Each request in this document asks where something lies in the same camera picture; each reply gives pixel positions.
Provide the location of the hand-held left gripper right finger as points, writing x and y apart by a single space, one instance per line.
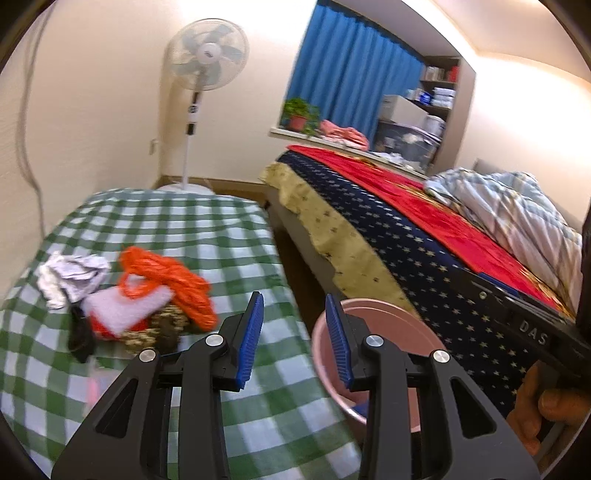
337 341

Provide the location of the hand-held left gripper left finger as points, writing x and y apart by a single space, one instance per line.
251 337

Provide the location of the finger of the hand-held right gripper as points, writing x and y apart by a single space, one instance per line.
480 290

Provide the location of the pink plastic bucket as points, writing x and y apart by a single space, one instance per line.
392 323

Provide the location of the white printed paper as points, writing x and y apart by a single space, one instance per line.
69 272

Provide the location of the person's right hand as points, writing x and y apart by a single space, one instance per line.
531 406

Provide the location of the brown patterned wrapper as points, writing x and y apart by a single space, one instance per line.
175 319

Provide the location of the navy star-print sheet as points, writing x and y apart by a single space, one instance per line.
415 244

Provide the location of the plaid quilt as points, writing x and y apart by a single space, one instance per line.
508 203

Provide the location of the red blanket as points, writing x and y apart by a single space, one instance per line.
415 203

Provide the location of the yellow star-print sheet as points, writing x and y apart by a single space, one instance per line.
332 230

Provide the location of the green checked tablecloth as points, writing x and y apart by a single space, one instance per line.
184 240

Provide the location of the white fluffy piece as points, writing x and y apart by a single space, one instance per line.
124 307

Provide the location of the black crumpled item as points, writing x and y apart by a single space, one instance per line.
83 339

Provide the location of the clear plastic storage box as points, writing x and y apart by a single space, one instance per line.
401 141

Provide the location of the white lidded container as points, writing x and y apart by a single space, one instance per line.
434 125

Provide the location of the white cardboard box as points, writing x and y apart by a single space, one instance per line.
406 110

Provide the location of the pink folded cloth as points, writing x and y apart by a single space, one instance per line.
341 134

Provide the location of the potted green plant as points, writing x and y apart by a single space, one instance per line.
298 121

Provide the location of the blue curtain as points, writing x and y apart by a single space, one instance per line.
351 69

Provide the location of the white standing fan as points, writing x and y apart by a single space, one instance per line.
205 53

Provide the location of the grey bed frame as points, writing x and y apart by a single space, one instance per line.
295 230

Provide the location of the brown wall shelf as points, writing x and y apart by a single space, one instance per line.
441 84

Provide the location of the white wall outlet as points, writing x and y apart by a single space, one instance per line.
153 148

